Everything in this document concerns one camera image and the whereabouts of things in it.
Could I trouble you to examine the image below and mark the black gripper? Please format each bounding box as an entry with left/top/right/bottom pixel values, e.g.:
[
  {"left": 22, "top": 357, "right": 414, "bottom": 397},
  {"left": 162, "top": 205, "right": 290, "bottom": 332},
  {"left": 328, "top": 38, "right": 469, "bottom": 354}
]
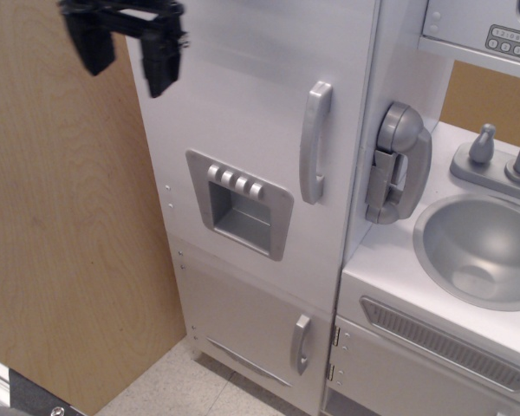
[{"left": 58, "top": 1, "right": 189, "bottom": 98}]

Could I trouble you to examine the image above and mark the white toy fridge door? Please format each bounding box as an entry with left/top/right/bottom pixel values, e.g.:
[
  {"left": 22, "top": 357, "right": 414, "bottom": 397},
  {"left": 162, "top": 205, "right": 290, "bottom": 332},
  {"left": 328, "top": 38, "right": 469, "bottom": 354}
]
[{"left": 135, "top": 1, "right": 380, "bottom": 311}]

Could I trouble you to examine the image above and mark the grey ice dispenser panel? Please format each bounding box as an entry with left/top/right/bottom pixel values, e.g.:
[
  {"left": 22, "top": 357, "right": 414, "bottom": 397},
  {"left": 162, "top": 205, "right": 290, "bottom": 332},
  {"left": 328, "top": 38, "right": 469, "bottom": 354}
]
[{"left": 185, "top": 150, "right": 294, "bottom": 261}]

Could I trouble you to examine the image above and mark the light plywood board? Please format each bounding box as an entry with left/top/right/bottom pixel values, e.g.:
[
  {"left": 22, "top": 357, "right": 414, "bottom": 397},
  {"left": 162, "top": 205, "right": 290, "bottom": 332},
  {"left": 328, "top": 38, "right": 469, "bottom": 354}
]
[{"left": 0, "top": 1, "right": 185, "bottom": 414}]

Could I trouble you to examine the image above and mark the white toy kitchen cabinet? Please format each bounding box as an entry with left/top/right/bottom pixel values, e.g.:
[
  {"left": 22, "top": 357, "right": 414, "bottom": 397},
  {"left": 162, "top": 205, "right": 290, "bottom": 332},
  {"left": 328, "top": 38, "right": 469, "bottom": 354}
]
[{"left": 127, "top": 1, "right": 520, "bottom": 415}]

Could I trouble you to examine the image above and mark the white lower freezer door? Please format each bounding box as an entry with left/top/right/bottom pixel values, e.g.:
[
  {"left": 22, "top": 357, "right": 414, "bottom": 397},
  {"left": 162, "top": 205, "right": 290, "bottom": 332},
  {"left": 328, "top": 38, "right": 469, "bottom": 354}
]
[{"left": 170, "top": 239, "right": 332, "bottom": 415}]

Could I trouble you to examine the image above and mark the upper brass hinge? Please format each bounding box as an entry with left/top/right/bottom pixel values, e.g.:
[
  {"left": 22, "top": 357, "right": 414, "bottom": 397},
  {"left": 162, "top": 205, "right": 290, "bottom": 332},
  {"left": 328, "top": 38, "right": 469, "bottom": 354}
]
[{"left": 332, "top": 325, "right": 341, "bottom": 346}]

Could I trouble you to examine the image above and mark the toy microwave with keypad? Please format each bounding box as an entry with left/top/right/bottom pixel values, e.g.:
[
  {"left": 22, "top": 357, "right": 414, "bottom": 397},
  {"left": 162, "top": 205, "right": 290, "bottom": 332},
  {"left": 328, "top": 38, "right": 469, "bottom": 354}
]
[{"left": 423, "top": 0, "right": 520, "bottom": 60}]

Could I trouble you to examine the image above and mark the silver toy sink bowl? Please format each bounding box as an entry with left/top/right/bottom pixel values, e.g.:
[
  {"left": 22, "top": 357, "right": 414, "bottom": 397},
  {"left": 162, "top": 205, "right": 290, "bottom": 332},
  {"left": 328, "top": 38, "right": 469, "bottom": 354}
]
[{"left": 413, "top": 194, "right": 520, "bottom": 312}]

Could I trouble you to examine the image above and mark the grey toy faucet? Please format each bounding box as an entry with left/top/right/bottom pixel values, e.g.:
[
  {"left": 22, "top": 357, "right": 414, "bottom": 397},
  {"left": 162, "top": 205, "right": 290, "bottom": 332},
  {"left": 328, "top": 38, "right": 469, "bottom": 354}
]
[{"left": 450, "top": 123, "right": 520, "bottom": 199}]

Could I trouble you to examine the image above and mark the white oven door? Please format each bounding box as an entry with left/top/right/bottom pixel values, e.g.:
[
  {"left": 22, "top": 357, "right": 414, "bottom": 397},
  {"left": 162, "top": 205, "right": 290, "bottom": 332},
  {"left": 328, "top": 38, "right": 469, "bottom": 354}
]
[{"left": 322, "top": 317, "right": 520, "bottom": 415}]

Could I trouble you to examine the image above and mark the grey oven vent panel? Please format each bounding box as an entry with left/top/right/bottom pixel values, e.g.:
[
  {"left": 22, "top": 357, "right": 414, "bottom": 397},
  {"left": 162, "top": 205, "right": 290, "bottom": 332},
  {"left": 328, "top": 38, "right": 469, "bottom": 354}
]
[{"left": 360, "top": 296, "right": 520, "bottom": 393}]

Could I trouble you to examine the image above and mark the grey toy wall phone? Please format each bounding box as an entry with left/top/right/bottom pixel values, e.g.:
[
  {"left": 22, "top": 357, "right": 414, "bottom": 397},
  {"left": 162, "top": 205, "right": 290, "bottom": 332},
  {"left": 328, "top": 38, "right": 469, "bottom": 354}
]
[{"left": 366, "top": 102, "right": 432, "bottom": 224}]

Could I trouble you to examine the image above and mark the grey lower door handle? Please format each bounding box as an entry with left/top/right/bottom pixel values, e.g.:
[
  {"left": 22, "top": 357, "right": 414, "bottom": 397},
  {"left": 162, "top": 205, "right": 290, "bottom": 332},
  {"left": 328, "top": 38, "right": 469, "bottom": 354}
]
[{"left": 289, "top": 315, "right": 311, "bottom": 375}]

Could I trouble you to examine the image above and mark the black metal base plate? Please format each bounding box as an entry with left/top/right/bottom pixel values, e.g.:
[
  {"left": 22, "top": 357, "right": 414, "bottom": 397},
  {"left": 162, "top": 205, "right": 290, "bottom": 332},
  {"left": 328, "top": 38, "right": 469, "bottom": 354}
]
[{"left": 9, "top": 368, "right": 84, "bottom": 416}]

